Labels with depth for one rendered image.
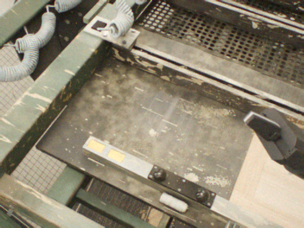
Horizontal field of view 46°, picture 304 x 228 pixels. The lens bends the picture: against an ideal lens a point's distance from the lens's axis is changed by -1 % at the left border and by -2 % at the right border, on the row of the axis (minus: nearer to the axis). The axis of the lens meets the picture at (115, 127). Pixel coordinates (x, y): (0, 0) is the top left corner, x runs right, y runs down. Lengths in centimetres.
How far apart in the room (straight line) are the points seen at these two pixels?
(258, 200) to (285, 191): 10
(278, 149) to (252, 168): 55
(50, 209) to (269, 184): 66
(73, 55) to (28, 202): 54
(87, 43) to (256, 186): 75
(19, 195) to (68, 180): 18
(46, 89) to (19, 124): 15
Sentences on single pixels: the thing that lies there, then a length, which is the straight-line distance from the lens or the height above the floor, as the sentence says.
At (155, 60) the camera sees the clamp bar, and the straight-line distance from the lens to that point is 132.
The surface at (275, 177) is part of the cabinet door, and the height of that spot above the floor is 120.
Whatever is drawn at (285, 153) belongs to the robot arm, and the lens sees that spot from 63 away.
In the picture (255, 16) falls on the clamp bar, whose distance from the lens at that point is 164.
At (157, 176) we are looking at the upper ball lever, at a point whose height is 153.
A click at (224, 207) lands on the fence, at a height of 131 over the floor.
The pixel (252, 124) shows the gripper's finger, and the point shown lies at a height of 163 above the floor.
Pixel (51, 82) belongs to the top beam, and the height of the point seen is 187.
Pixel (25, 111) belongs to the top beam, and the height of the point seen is 187.
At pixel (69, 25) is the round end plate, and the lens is 190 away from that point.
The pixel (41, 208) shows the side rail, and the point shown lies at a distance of 102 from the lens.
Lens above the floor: 195
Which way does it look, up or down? 16 degrees down
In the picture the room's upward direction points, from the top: 46 degrees counter-clockwise
